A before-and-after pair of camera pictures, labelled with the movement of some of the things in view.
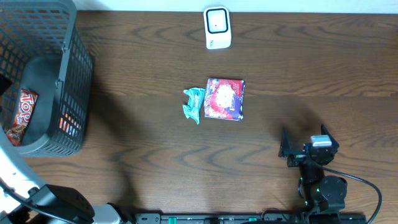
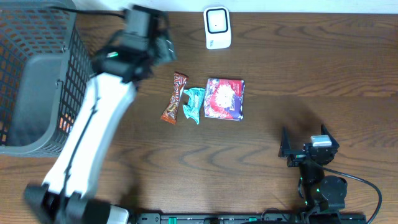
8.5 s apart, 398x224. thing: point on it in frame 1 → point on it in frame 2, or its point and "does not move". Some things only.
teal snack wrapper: (193, 107) does not move
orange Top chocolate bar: (18, 127) → (170, 114)
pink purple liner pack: (224, 99) does not move
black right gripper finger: (285, 145) does not move
